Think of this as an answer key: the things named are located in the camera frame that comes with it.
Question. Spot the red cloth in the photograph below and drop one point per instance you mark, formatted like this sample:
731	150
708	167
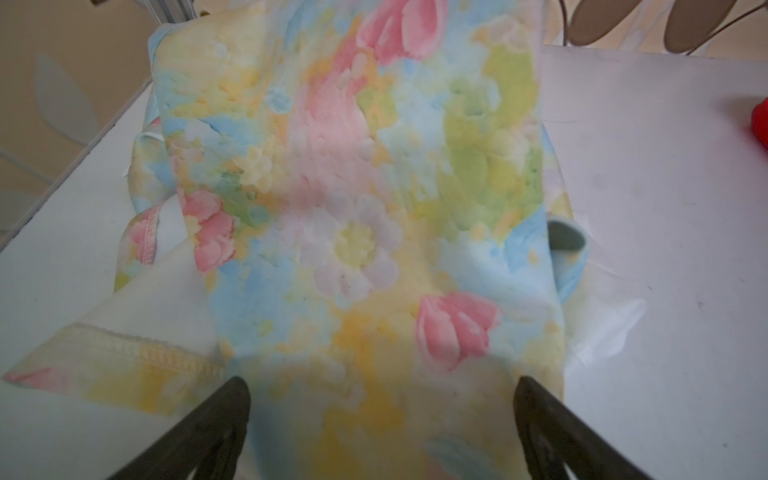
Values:
759	122

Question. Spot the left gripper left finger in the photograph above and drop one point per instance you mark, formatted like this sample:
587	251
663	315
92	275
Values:
205	444

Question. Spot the pastel floral cloth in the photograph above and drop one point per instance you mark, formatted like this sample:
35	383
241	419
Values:
354	207

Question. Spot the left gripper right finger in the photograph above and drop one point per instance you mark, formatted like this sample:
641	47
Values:
559	445

